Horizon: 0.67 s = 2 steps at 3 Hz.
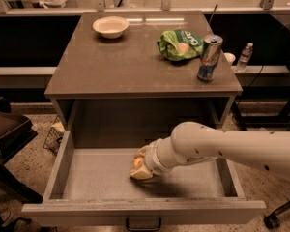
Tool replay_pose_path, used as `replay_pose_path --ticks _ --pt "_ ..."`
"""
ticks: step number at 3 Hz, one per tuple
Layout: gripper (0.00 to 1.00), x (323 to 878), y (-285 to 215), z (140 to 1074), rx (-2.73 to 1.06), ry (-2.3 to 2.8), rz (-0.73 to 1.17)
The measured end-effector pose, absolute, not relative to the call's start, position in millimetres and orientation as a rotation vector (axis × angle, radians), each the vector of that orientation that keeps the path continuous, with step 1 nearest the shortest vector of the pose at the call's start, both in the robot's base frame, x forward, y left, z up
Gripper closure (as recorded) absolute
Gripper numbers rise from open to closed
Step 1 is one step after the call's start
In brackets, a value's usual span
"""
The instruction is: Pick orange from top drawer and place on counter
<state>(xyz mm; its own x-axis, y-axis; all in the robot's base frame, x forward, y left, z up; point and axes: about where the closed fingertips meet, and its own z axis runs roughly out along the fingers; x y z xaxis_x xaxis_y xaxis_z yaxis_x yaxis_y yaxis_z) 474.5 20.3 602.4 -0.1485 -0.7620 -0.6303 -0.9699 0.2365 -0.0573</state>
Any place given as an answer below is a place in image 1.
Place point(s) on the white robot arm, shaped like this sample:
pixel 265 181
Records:
pixel 191 143

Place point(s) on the grey cabinet with counter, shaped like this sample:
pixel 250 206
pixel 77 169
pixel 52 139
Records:
pixel 123 94

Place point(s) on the green chip bag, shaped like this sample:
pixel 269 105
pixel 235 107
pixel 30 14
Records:
pixel 178 45

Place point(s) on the black drawer handle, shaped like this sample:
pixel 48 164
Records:
pixel 143 229

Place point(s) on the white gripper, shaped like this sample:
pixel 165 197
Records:
pixel 152 159

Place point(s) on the orange fruit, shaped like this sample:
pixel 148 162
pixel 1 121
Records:
pixel 138 162

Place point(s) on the black office chair base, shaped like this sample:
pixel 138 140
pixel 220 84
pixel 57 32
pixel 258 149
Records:
pixel 271 221

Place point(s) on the white bowl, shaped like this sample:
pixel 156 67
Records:
pixel 111 27

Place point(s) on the wire basket on floor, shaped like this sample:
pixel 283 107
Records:
pixel 54 137

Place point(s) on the dark chair at left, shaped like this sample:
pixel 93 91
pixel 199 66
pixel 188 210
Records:
pixel 15 133

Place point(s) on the open grey drawer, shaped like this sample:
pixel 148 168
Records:
pixel 92 186

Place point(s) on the white paper cup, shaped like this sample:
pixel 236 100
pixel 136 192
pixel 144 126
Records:
pixel 230 58

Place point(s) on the clear plastic water bottle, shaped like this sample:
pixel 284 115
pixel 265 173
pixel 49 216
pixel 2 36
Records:
pixel 244 58

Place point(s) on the silver blue drink can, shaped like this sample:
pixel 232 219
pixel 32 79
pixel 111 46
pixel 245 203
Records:
pixel 209 57

